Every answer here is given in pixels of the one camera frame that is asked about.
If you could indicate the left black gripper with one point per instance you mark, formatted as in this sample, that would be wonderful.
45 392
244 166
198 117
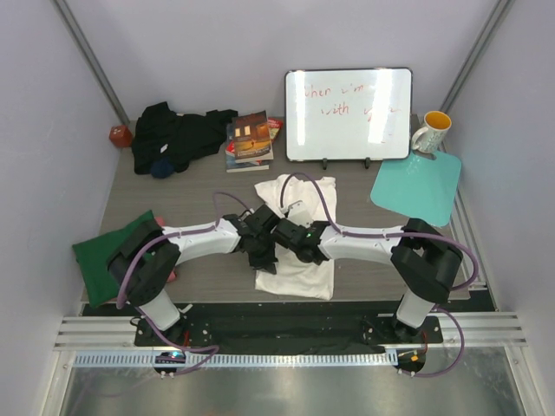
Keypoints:
268 265

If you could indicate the white t-shirt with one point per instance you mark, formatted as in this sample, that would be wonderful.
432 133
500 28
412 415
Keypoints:
294 278

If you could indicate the brown Edward Tulane book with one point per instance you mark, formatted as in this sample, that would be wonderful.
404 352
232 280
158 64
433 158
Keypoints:
251 138

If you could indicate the red Treehouse book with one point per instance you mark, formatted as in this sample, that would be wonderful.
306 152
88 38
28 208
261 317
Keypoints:
275 126

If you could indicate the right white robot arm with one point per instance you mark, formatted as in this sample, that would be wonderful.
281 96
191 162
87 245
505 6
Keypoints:
427 263

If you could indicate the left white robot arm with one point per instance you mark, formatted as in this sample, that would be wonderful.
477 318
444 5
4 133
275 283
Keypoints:
142 264

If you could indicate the folded pink t-shirt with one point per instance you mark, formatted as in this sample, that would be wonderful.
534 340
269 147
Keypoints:
161 222

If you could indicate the dark blue cloth ball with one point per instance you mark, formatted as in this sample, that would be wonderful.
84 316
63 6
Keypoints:
162 169

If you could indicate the teal cutting board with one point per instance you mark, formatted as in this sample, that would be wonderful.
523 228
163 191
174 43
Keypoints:
419 187

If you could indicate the white whiteboard with writing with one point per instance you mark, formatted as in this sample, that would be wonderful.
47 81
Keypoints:
348 114

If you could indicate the black t-shirt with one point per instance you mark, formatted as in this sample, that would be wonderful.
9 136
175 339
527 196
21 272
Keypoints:
162 133

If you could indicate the white mug yellow inside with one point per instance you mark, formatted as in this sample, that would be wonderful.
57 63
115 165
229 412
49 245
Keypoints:
429 136

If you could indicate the red cube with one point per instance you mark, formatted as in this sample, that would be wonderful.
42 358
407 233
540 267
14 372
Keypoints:
121 136

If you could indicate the folded green t-shirt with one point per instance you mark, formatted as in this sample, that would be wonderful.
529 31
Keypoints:
92 256

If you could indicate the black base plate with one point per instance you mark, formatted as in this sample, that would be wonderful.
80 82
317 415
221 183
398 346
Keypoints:
298 328

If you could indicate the slotted cable duct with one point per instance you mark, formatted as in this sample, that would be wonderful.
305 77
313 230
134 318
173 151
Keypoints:
168 358

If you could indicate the left aluminium frame post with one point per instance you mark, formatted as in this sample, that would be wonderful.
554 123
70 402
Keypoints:
81 42

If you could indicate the aluminium frame post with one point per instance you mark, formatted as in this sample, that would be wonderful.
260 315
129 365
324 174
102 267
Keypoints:
81 42
495 19

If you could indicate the right aluminium frame post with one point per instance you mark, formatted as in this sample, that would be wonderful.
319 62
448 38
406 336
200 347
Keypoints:
495 19

